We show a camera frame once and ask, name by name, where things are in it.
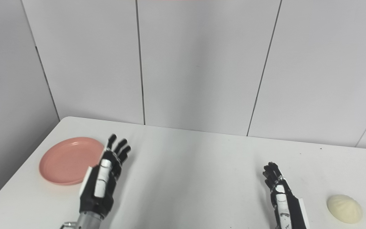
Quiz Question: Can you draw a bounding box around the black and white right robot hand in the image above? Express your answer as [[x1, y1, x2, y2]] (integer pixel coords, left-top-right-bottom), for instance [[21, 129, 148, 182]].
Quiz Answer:
[[263, 162, 310, 229]]

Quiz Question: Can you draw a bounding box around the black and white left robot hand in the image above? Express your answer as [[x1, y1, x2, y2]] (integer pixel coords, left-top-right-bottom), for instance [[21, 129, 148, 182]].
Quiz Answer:
[[79, 134, 132, 220]]

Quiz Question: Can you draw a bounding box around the pink round plate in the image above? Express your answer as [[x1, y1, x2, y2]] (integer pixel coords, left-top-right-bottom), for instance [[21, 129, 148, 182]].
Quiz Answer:
[[39, 137, 105, 186]]

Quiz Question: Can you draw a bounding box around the cream steamed bun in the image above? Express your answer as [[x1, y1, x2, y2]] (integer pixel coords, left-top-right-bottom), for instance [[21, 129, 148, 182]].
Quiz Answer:
[[327, 194, 363, 224]]

